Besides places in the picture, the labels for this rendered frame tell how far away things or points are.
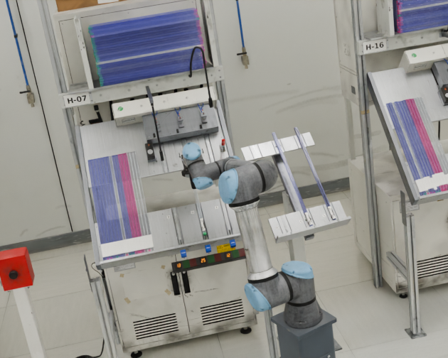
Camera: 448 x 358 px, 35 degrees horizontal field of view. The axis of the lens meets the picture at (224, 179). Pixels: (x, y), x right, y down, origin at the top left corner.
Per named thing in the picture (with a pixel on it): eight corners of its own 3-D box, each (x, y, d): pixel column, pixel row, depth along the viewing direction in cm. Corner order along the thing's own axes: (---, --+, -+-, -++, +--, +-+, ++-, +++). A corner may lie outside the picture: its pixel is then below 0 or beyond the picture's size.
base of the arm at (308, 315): (331, 317, 270) (328, 295, 267) (299, 333, 264) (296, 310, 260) (306, 302, 283) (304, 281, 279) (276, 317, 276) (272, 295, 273)
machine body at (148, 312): (259, 334, 365) (243, 226, 344) (125, 364, 358) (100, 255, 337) (237, 278, 426) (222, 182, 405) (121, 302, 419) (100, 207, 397)
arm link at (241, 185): (296, 304, 261) (261, 161, 254) (261, 318, 255) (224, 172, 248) (281, 298, 272) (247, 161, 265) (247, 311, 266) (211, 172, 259)
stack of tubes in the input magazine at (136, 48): (208, 67, 330) (198, 9, 321) (99, 87, 325) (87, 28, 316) (204, 62, 342) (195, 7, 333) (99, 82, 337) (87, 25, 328)
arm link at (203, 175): (223, 179, 291) (213, 155, 293) (199, 187, 287) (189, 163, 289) (218, 185, 298) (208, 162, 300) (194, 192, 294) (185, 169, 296)
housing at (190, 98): (216, 114, 346) (216, 99, 333) (117, 133, 341) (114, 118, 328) (213, 101, 350) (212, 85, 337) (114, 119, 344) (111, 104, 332)
